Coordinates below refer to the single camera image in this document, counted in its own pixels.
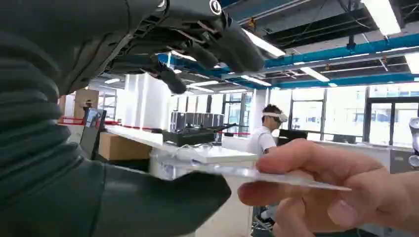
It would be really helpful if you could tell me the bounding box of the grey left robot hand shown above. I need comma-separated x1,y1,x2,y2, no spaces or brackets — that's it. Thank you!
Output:
0,0,266,237

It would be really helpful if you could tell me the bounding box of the black monitor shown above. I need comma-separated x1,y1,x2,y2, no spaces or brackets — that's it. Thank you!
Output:
277,128,309,147

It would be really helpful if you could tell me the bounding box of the tall brown cardboard box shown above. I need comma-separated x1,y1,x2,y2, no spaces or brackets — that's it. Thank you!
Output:
73,89,100,120

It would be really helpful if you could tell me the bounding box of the person's hand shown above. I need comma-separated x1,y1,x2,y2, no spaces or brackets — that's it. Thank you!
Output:
237,138,419,237

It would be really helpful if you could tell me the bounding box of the person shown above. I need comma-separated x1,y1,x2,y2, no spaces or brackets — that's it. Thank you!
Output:
246,104,290,157

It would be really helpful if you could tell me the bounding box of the white cable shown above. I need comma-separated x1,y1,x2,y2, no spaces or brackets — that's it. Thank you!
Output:
175,143,215,158

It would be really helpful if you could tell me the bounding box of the ribbed grey left arm sleeve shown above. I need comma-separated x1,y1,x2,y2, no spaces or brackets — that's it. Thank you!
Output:
0,31,86,210

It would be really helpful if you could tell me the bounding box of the clear plastic card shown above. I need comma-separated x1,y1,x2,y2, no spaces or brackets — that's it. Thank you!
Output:
156,154,352,192

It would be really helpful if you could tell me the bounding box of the long ceiling light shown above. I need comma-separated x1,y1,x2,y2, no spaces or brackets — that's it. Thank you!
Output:
299,67,331,83
404,52,419,75
241,28,287,58
240,75,273,87
361,0,402,37

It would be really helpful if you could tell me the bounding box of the white desk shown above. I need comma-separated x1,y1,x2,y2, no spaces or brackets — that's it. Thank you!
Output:
104,125,260,237

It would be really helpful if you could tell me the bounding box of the blue ceiling beam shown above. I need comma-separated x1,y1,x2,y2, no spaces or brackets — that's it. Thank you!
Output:
157,53,231,79
271,72,419,89
263,33,419,69

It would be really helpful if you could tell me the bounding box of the black screen on stand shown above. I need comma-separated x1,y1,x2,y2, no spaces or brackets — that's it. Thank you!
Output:
79,108,108,161

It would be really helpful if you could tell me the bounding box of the silver robot part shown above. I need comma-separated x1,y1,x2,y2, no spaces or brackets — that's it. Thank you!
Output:
408,117,419,168

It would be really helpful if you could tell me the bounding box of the red barrier tape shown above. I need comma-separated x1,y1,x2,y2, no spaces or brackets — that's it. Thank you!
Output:
58,116,251,136

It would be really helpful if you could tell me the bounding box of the grey box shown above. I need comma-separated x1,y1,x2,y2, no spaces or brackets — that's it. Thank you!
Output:
389,149,417,175

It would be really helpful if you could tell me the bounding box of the white headset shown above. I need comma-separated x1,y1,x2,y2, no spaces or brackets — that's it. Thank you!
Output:
261,111,290,123

